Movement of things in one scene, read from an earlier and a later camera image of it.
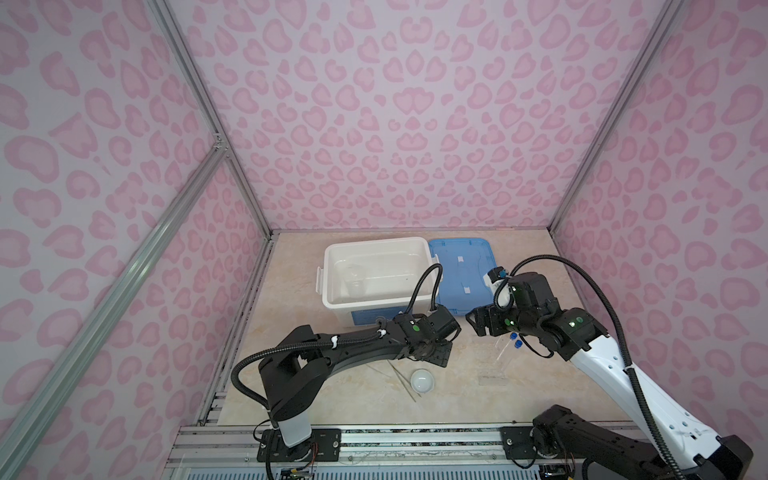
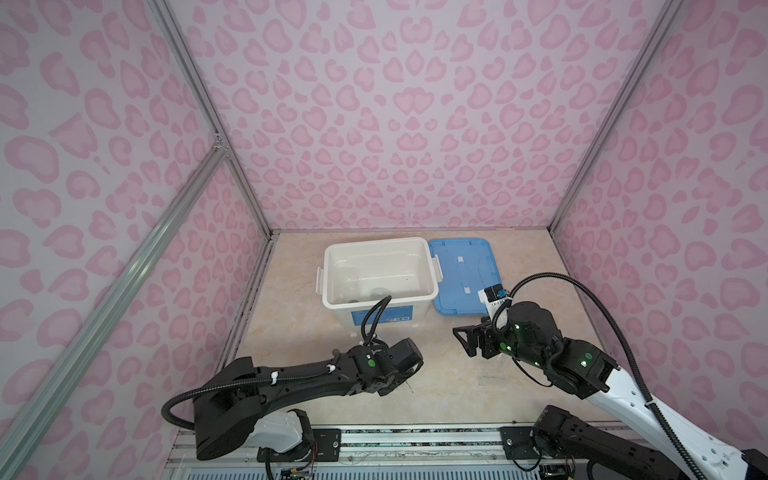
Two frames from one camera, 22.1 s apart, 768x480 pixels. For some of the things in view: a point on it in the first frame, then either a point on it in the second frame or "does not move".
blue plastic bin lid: (463, 263) does not move
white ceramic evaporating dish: (422, 380) to (379, 294)
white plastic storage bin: (371, 281) does not move
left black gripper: (442, 357) to (407, 377)
